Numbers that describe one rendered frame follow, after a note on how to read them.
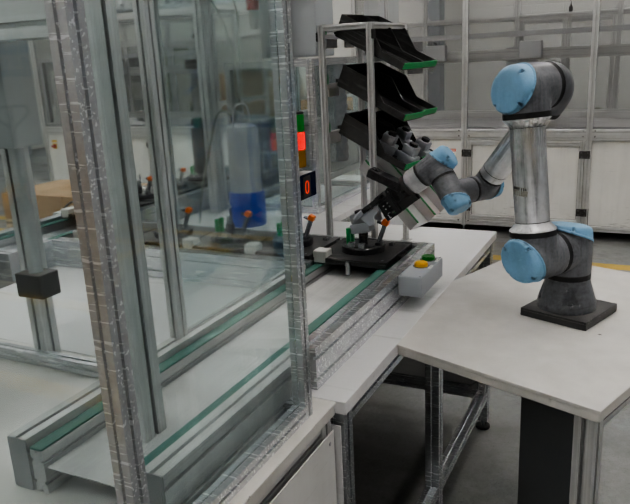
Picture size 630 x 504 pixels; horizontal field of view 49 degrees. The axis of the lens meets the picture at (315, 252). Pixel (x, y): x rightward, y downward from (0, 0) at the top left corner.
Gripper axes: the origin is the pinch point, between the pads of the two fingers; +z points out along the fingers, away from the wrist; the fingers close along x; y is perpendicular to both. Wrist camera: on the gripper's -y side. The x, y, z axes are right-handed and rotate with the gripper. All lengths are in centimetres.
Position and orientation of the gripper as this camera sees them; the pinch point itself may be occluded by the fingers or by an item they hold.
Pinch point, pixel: (358, 215)
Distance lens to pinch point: 217.2
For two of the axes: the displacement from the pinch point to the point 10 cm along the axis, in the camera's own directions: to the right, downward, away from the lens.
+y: 5.9, 8.1, -0.4
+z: -6.8, 5.2, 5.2
